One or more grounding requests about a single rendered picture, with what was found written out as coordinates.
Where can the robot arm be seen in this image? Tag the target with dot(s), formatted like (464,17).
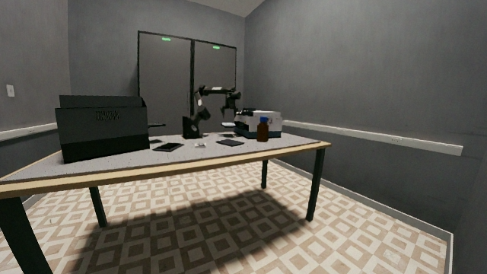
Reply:
(205,91)

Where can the brown bottle with blue cap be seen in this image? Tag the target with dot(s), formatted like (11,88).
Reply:
(262,130)

